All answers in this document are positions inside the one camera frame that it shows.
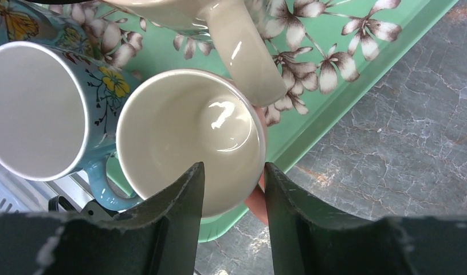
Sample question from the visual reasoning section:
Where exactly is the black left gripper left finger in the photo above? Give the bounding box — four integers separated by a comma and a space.
0, 162, 205, 274

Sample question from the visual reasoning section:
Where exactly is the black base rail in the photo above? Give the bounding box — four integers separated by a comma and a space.
0, 165, 118, 221

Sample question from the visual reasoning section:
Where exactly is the cream ceramic mug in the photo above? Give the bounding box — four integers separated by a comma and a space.
107, 1, 287, 107

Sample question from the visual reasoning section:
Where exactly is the pink mug cream interior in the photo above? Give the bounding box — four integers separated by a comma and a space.
116, 69, 268, 223

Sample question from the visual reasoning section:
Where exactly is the green floral tray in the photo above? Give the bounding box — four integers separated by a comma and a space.
36, 0, 460, 243

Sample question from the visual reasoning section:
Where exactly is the yellow interior mug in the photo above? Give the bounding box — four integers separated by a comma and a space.
0, 1, 94, 57

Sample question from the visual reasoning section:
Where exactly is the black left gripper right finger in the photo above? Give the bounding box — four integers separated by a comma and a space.
264, 163, 467, 274

